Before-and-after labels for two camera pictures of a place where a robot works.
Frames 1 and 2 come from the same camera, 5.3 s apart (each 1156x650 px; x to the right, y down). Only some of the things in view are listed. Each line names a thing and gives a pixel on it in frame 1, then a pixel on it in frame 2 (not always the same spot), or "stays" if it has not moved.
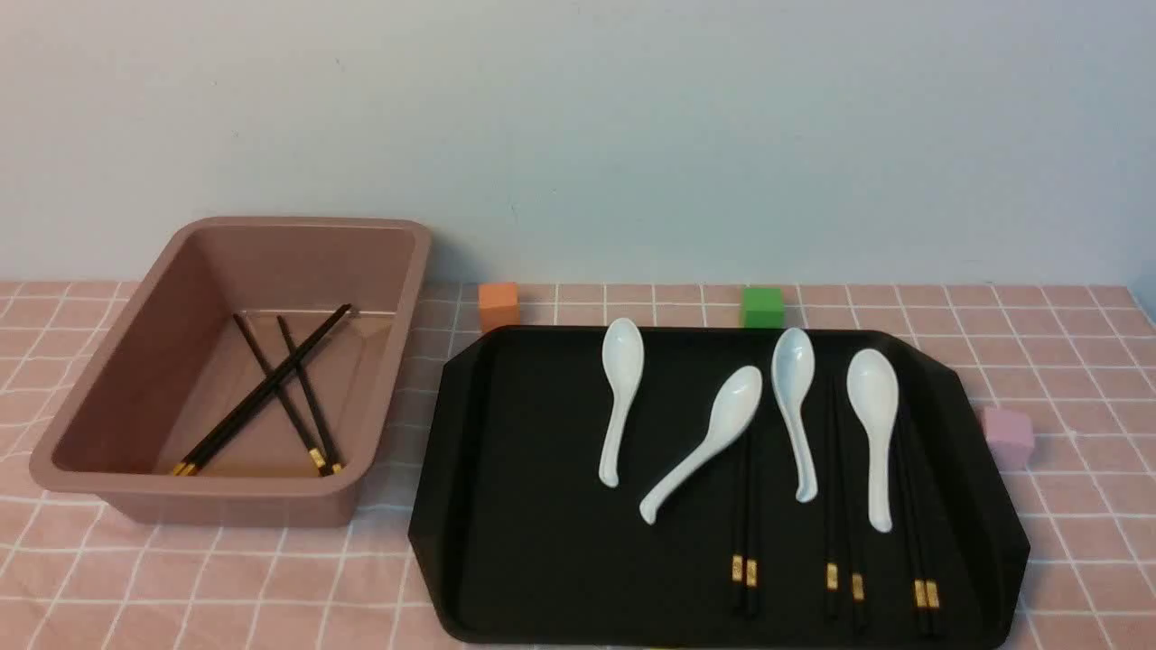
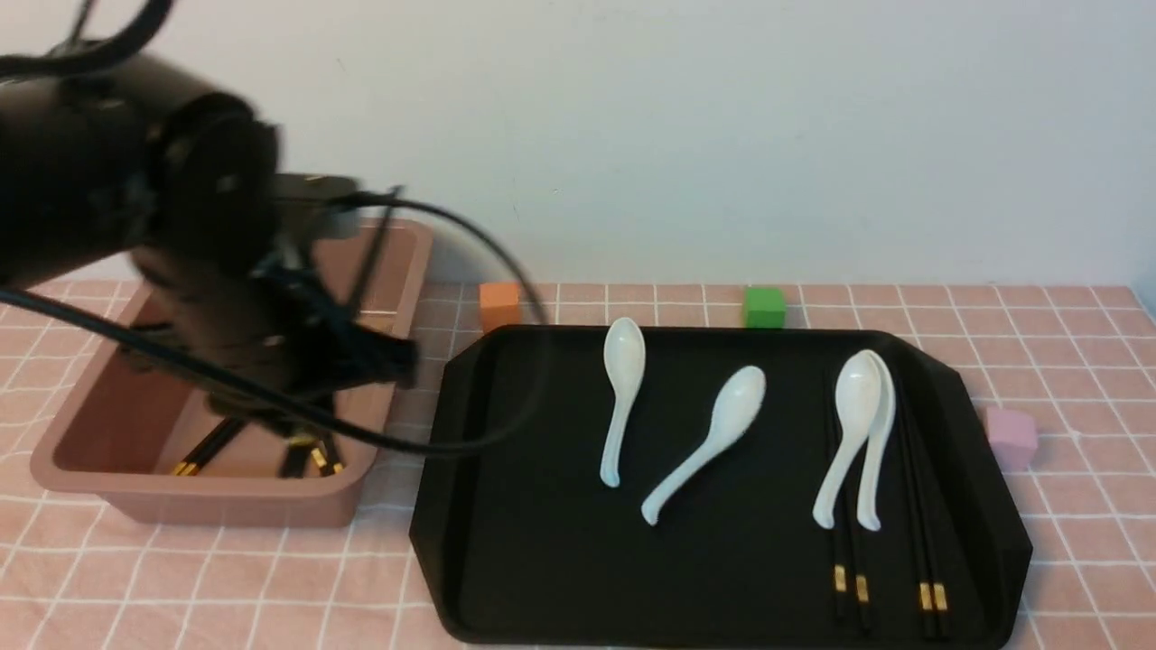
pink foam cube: x=1010 y=434 stays
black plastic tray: x=912 y=535 stays
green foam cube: x=764 y=308 stays
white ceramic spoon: x=793 y=364 → x=857 y=389
